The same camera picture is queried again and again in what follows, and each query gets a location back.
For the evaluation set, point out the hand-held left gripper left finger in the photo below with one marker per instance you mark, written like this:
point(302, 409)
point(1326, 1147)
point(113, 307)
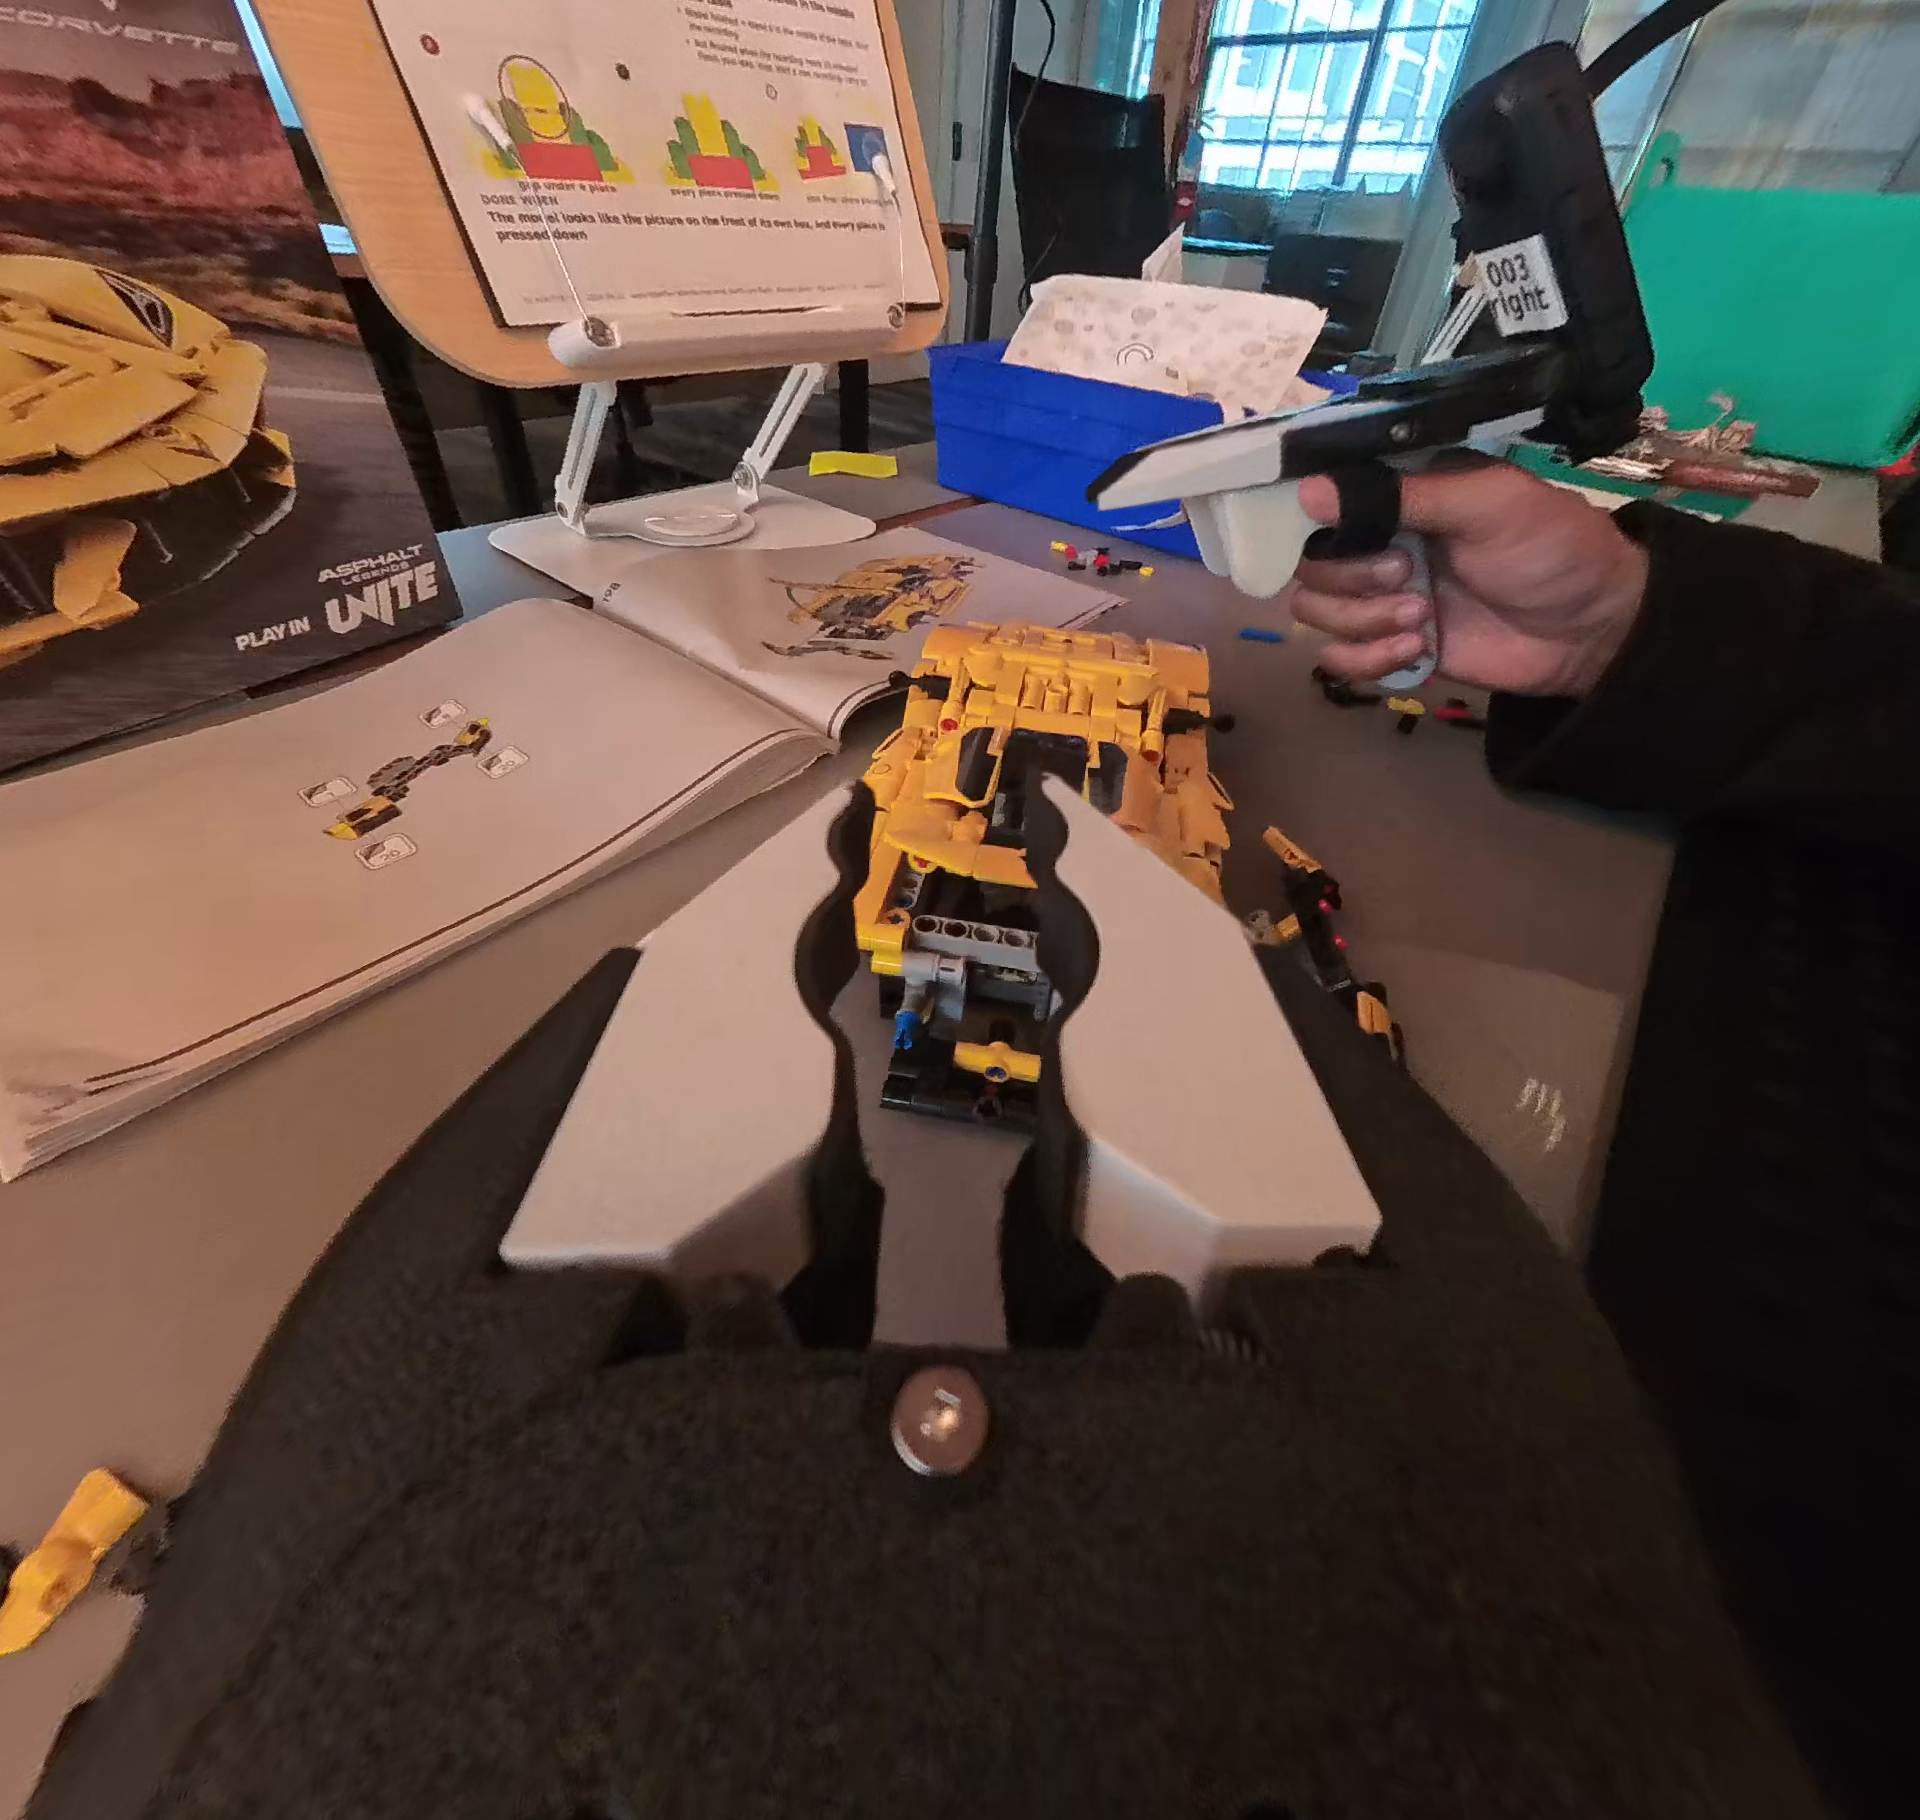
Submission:
point(668, 1101)

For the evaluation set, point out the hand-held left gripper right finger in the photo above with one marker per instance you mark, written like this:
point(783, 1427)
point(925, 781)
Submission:
point(1214, 1085)

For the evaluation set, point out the grid window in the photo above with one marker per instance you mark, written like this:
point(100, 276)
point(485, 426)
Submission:
point(1336, 65)

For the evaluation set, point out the wooden document stand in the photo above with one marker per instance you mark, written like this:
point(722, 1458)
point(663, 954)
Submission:
point(375, 195)

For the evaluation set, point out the wooden model kit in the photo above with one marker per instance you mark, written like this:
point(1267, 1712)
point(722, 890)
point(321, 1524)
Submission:
point(1710, 470)

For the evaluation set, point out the printed instruction sheet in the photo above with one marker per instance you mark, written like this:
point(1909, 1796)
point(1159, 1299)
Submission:
point(668, 50)

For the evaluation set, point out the grey desk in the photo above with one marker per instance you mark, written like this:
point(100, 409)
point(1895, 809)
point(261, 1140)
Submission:
point(1424, 862)

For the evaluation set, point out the black fleece-lined jacket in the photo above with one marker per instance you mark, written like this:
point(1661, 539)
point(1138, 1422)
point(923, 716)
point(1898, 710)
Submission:
point(1764, 1246)

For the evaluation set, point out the small black connector piece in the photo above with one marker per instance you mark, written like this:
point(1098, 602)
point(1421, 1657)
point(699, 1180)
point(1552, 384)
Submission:
point(1343, 689)

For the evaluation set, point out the yellow brick car model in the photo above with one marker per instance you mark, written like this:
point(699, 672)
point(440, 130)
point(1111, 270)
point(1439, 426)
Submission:
point(1055, 710)

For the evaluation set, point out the car set box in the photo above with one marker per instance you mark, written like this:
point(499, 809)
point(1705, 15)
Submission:
point(152, 276)

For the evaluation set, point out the wooden post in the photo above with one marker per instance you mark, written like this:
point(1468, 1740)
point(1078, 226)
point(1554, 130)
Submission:
point(1188, 37)

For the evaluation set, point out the yellow tape piece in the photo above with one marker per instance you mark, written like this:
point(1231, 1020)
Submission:
point(849, 462)

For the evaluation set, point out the white patterned paper bag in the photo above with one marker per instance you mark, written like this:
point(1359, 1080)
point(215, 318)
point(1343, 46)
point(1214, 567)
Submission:
point(1169, 337)

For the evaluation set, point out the yellow panel piece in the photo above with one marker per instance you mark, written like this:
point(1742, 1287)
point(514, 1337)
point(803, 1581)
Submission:
point(70, 1548)

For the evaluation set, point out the open instruction booklet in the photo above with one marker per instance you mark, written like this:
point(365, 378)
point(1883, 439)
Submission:
point(375, 875)

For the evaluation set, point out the person's right hand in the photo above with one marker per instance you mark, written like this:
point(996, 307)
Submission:
point(1526, 579)

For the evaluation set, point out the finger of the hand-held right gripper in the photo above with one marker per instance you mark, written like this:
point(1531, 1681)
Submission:
point(1214, 450)
point(1221, 476)

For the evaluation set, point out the person's right forearm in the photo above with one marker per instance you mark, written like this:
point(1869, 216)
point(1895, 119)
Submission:
point(1764, 684)

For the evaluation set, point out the green panel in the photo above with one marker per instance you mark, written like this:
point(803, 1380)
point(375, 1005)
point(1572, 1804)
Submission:
point(1764, 307)

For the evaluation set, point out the blue plastic bin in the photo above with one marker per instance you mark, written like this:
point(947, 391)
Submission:
point(1055, 426)

